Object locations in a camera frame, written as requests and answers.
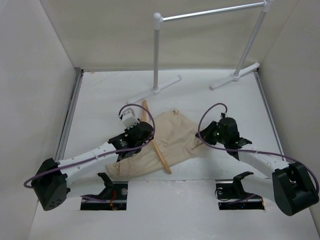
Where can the white and silver clothes rack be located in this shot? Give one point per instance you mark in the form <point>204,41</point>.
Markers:
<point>219,38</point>

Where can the beige trousers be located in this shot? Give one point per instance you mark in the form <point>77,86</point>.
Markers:
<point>176,139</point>

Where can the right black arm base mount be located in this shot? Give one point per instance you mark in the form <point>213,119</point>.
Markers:
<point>232,196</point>

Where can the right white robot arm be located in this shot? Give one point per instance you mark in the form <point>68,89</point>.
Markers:
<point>288,185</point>

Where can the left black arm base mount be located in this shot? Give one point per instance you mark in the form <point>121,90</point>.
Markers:
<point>112,197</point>

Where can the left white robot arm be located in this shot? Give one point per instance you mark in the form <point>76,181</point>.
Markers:
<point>82,175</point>

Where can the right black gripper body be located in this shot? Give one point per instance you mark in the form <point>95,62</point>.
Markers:
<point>213,135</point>

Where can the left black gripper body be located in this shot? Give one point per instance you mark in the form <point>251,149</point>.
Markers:
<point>129,129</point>

